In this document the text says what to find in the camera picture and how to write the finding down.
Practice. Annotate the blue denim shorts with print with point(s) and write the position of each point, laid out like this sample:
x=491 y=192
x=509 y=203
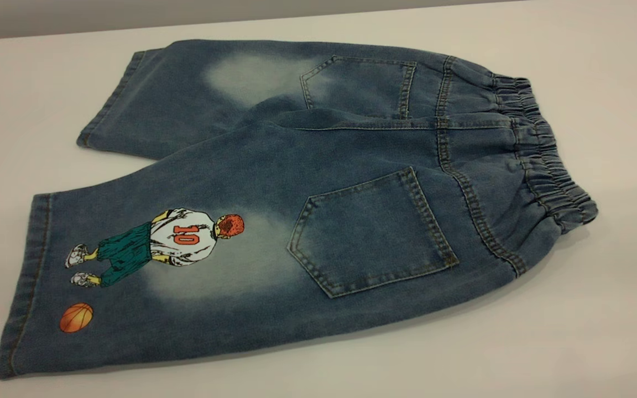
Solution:
x=296 y=182

